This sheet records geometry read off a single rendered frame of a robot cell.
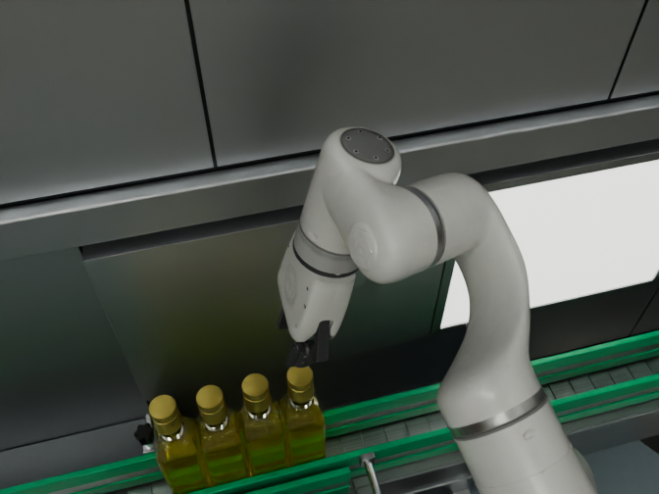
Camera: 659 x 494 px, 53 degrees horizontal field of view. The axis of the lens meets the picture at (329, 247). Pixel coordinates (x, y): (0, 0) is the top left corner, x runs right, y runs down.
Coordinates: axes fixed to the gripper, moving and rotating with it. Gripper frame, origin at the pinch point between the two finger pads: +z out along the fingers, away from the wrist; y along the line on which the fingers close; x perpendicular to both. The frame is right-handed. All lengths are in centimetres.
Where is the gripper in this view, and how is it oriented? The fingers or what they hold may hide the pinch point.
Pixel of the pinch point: (296, 335)
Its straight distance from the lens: 78.5
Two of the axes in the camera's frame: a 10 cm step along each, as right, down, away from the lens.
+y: 2.4, 7.3, -6.4
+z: -2.5, 6.8, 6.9
